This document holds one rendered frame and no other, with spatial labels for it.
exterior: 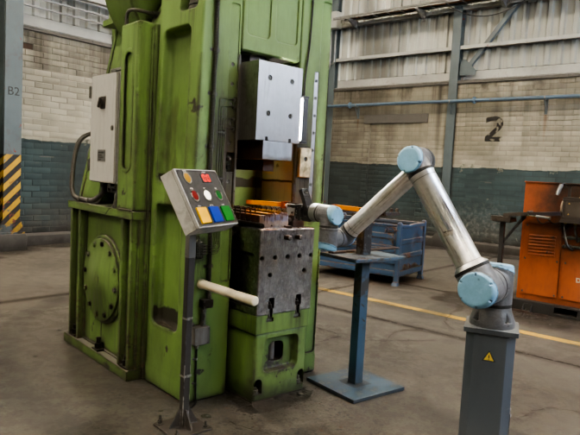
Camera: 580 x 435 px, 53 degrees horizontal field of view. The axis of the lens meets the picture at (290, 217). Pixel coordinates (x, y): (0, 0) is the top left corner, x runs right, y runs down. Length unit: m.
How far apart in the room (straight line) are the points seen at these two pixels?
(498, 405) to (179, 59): 2.28
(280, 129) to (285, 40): 0.54
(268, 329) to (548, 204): 3.64
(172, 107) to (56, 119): 5.79
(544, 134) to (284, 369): 7.79
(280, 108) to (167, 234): 0.92
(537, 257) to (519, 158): 4.52
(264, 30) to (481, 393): 2.08
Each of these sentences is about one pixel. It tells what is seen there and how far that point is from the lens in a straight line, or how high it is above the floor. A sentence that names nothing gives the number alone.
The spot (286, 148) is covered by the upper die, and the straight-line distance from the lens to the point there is 3.09.
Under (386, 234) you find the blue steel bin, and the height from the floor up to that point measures 0.57.
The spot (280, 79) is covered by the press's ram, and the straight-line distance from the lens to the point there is 3.09.
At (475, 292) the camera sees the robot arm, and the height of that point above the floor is 0.78.
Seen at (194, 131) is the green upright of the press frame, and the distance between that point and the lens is 2.94.
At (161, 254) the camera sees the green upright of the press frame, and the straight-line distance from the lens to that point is 3.30.
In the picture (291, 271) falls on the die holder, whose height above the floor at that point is 0.68.
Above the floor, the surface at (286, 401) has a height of 0.00.
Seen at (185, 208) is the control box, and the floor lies 1.04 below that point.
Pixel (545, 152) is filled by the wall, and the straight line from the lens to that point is 10.29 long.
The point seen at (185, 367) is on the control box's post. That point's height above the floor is 0.29.
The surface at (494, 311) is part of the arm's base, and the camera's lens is 2.62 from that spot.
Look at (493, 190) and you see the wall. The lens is 10.54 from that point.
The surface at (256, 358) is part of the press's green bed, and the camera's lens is 3.10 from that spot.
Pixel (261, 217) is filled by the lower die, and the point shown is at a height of 0.97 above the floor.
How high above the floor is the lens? 1.21
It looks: 4 degrees down
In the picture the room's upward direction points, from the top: 3 degrees clockwise
